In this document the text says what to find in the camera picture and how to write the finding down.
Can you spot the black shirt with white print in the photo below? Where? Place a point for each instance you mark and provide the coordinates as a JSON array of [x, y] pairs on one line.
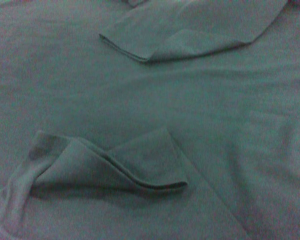
[[150, 105]]

